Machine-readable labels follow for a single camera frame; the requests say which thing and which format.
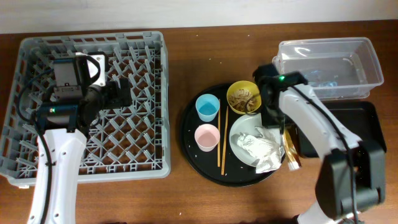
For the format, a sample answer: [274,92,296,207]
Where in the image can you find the white plate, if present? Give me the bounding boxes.
[229,114,284,167]

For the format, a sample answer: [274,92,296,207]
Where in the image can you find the white napkin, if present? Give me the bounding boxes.
[237,126,283,174]

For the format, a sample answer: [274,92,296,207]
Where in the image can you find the food scraps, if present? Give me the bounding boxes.
[228,89,257,113]

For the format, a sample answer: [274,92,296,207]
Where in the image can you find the yellow bowl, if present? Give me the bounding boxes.
[226,80,261,115]

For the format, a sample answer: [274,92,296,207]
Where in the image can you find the wooden chopstick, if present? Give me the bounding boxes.
[221,106,229,175]
[217,99,221,167]

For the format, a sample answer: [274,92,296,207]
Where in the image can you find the gold snack wrapper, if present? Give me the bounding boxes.
[282,129,302,171]

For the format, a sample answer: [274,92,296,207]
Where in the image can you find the light blue cup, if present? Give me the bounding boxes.
[195,94,220,122]

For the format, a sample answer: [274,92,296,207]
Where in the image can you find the pink cup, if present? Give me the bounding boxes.
[194,124,219,152]

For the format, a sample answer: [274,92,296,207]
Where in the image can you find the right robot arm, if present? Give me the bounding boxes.
[252,64,386,223]

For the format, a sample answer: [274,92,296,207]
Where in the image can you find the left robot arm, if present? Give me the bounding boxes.
[28,52,132,223]

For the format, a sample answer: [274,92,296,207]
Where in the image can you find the grey plastic dishwasher rack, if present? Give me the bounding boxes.
[1,31,171,188]

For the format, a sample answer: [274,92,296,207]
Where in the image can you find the round black tray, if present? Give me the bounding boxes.
[179,83,273,187]

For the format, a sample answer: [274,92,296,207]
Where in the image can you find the black rectangular tray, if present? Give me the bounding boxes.
[289,101,387,158]

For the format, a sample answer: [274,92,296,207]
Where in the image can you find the clear plastic bin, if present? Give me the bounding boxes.
[272,37,384,101]

